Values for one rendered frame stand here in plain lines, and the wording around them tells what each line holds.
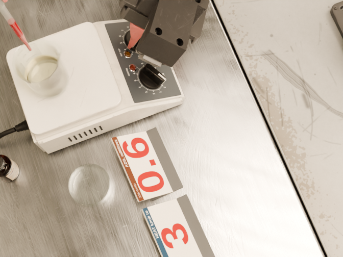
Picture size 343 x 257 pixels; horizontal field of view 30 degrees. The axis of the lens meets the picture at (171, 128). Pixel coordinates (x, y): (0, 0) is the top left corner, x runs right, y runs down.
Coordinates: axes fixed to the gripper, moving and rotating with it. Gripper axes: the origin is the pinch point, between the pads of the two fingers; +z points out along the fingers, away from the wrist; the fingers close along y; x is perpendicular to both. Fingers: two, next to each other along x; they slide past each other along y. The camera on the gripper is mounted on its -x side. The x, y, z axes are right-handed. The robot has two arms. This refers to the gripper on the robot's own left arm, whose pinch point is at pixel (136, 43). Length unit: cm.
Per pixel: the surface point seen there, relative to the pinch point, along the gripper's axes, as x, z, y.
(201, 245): -19.5, 7.3, 17.6
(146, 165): -12.0, 6.9, 7.7
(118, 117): -8.8, 4.1, 1.6
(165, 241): -21.1, 6.8, 12.6
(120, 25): 2.8, 1.4, -2.5
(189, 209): -15.5, 6.9, 14.8
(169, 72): -0.6, 1.5, 5.8
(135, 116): -7.1, 5.0, 3.9
